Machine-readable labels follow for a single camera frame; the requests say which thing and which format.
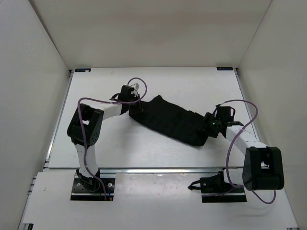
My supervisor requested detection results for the right blue corner label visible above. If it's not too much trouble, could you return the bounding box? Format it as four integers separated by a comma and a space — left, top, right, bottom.
216, 67, 233, 71

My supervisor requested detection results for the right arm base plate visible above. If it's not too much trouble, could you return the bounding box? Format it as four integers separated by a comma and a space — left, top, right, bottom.
188, 171, 247, 203

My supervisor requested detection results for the black pleated skirt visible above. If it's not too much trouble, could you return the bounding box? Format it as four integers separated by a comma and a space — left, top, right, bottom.
129, 95, 208, 147

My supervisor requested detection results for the aluminium left side rail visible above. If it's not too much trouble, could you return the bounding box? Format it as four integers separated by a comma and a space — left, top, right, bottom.
45, 69, 74, 162

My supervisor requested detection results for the blue corner label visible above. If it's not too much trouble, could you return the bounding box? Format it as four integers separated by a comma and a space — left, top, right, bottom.
216, 67, 233, 71
74, 68, 91, 72

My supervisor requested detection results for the aluminium front rail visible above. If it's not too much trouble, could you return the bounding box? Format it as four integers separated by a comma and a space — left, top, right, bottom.
43, 167, 245, 175

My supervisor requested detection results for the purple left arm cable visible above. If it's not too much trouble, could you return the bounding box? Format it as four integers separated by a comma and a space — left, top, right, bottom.
78, 77, 148, 201

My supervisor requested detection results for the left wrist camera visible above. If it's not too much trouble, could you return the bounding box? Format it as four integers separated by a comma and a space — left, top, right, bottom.
130, 83, 140, 91

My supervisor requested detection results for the aluminium right side rail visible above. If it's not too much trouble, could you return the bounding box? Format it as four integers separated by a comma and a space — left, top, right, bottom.
234, 68, 261, 141

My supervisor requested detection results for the aluminium rail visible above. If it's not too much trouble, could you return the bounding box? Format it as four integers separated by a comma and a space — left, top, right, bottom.
45, 69, 74, 162
234, 68, 261, 141
43, 167, 245, 175

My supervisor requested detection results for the left blue corner label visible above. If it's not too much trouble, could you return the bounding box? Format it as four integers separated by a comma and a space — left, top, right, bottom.
74, 68, 91, 72

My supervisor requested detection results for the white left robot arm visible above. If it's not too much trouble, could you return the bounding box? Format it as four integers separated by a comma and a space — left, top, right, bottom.
67, 83, 141, 193

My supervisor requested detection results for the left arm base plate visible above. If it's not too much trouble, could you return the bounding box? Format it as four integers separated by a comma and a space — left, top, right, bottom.
70, 174, 116, 202

